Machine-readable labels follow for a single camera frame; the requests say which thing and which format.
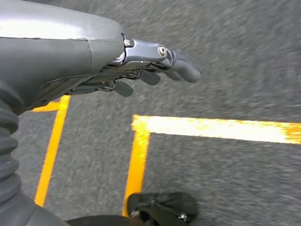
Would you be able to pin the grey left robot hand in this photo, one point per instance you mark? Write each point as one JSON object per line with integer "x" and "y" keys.
{"x": 59, "y": 56}

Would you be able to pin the yellow floor tape square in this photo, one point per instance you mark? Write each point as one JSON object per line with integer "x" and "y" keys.
{"x": 211, "y": 128}
{"x": 50, "y": 156}

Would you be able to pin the left robot arm sleeve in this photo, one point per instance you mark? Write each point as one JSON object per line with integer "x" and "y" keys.
{"x": 9, "y": 156}

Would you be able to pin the black robot foot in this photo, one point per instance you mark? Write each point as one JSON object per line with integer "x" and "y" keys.
{"x": 164, "y": 206}

